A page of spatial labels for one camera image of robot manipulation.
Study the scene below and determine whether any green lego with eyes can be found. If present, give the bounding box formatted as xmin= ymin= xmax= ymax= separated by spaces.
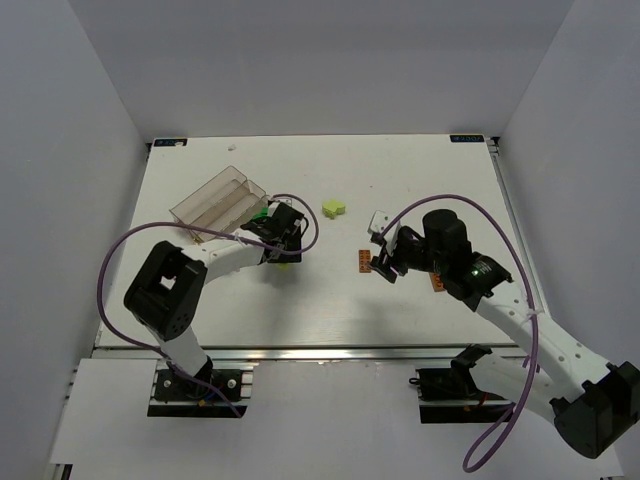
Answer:
xmin=251 ymin=207 xmax=269 ymax=224

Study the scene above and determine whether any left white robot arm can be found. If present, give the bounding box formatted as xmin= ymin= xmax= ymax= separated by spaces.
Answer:
xmin=124 ymin=201 xmax=309 ymax=386

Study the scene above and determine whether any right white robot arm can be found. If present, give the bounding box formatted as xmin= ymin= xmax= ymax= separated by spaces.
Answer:
xmin=368 ymin=209 xmax=639 ymax=459

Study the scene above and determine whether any orange 2x4 lego plate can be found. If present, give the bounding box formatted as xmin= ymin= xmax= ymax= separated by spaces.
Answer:
xmin=358 ymin=249 xmax=372 ymax=273

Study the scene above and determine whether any upturned orange lego plate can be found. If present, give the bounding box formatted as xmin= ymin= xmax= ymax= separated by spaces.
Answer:
xmin=430 ymin=273 xmax=445 ymax=292

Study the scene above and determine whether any light yellow-green curved lego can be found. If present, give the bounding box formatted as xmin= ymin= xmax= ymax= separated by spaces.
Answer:
xmin=322 ymin=200 xmax=346 ymax=219

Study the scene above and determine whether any clear compartment organizer tray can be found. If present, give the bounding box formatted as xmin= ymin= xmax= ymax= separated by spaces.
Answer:
xmin=169 ymin=166 xmax=268 ymax=233

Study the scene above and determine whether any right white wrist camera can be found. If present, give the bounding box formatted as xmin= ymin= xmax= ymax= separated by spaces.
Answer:
xmin=367 ymin=210 xmax=401 ymax=256

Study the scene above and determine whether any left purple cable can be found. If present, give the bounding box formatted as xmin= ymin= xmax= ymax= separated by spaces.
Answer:
xmin=96 ymin=193 xmax=321 ymax=419

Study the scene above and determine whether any purple cable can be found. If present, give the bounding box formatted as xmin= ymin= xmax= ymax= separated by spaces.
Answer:
xmin=377 ymin=194 xmax=542 ymax=474
xmin=96 ymin=193 xmax=321 ymax=419

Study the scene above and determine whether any aluminium table edge rail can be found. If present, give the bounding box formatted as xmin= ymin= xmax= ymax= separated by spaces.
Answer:
xmin=486 ymin=137 xmax=549 ymax=313

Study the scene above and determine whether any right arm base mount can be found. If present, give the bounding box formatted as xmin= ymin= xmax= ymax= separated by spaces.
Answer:
xmin=408 ymin=344 xmax=512 ymax=425

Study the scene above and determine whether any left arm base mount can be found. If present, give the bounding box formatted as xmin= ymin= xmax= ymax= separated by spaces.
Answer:
xmin=147 ymin=363 xmax=253 ymax=419

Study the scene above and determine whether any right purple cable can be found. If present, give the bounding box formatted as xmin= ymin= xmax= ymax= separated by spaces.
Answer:
xmin=377 ymin=194 xmax=542 ymax=474

